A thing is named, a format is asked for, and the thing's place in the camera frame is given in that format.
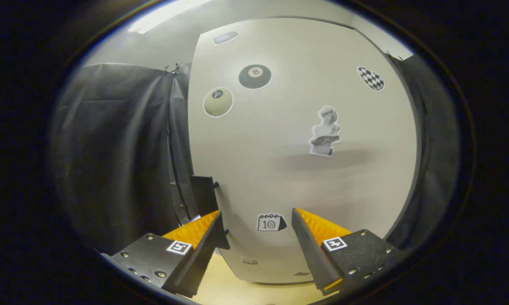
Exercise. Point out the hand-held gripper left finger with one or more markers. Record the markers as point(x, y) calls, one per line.
point(195, 262)

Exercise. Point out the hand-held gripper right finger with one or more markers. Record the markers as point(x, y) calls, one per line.
point(315, 256)

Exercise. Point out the white cabinet door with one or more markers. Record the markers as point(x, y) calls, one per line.
point(279, 178)

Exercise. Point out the black backdrop cloth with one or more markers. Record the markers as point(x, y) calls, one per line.
point(110, 148)

